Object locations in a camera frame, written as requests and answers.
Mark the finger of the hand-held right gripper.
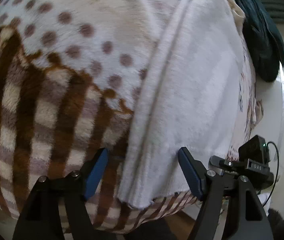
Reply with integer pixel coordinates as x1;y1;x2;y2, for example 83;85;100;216
209;155;248;173

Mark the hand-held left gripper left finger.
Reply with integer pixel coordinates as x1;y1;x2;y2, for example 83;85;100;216
12;148;109;240

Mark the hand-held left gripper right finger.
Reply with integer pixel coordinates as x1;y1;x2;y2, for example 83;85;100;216
178;147;274;240

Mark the white towel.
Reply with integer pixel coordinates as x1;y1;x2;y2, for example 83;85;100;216
118;0;248;209

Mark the crumpled beige cloth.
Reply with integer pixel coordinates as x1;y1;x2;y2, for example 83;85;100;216
255;99;264;123

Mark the white bed headboard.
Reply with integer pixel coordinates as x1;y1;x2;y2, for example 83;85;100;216
253;55;284;182

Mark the person's dark fuzzy clothing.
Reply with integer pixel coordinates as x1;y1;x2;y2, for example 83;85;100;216
268;207;284;240

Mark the teal plush quilt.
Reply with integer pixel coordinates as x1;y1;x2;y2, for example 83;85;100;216
221;0;284;82

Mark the floral plaid-edged blanket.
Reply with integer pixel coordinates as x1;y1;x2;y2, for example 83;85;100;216
0;0;258;234

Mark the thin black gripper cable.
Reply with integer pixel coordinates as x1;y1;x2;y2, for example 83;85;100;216
262;141;280;207

